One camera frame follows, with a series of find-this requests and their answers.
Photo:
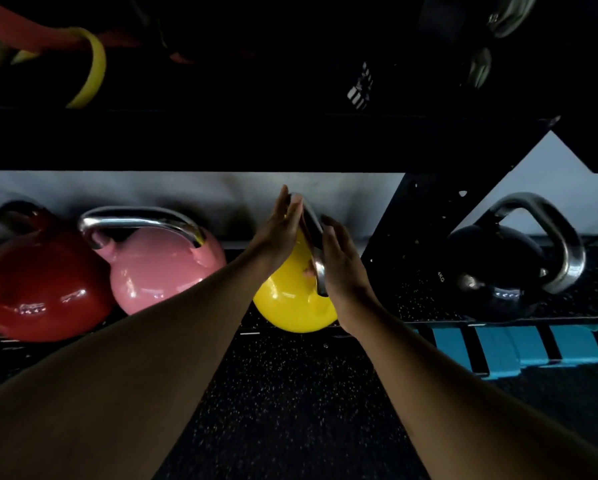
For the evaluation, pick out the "yellow kettlebell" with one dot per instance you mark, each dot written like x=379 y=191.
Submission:
x=289 y=299

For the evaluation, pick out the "red resistance band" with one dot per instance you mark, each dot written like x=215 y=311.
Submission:
x=13 y=29

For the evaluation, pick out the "person's right forearm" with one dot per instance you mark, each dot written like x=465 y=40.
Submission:
x=459 y=409

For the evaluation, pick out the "red kettlebell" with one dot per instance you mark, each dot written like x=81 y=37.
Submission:
x=43 y=289

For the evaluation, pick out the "person's right hand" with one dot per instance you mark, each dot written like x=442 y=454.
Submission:
x=344 y=279

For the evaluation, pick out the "pink kettlebell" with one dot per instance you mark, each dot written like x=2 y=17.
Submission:
x=158 y=274

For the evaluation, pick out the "yellow resistance band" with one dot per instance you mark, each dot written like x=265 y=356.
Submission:
x=92 y=69

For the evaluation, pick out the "blue step platform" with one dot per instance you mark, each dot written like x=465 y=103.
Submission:
x=519 y=347

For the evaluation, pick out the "black metal storage rack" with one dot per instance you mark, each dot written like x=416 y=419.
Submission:
x=229 y=142

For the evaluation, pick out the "black item with white stripes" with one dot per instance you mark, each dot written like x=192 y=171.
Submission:
x=361 y=89

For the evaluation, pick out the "person's right fingers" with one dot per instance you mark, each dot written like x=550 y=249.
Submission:
x=333 y=234

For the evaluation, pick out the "person's left hand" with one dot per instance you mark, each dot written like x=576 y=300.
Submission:
x=274 y=242

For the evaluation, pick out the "person's left fingers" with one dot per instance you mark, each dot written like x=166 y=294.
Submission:
x=286 y=209

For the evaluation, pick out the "person's left forearm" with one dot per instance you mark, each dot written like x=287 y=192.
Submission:
x=128 y=364

